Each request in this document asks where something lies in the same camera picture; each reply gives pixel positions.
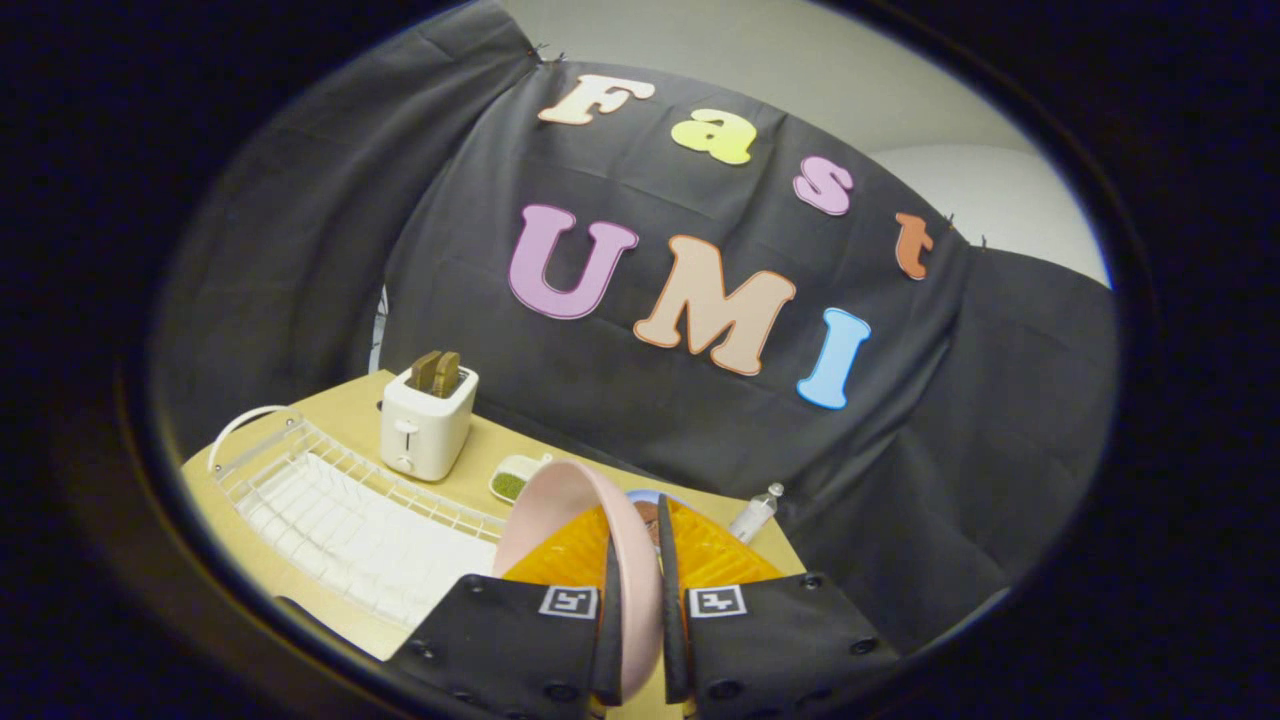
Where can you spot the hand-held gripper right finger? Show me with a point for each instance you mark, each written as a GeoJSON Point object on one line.
{"type": "Point", "coordinates": [672, 640]}

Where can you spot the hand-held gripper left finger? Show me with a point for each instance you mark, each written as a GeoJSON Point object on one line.
{"type": "Point", "coordinates": [608, 640]}

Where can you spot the pink plate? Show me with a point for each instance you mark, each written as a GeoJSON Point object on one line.
{"type": "Point", "coordinates": [560, 510]}

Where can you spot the white dish of green powder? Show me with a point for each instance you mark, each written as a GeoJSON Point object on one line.
{"type": "Point", "coordinates": [512, 482]}

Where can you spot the blue bowl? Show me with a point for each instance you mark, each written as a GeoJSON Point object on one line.
{"type": "Point", "coordinates": [645, 500]}

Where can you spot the clear plastic bottle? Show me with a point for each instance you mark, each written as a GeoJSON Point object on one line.
{"type": "Point", "coordinates": [754, 514]}

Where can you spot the white toaster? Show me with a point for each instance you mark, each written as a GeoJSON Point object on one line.
{"type": "Point", "coordinates": [425, 425]}

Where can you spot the brown toast slice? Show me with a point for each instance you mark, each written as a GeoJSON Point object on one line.
{"type": "Point", "coordinates": [426, 369]}
{"type": "Point", "coordinates": [447, 374]}

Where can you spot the black backdrop cloth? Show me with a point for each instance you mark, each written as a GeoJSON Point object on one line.
{"type": "Point", "coordinates": [700, 330]}

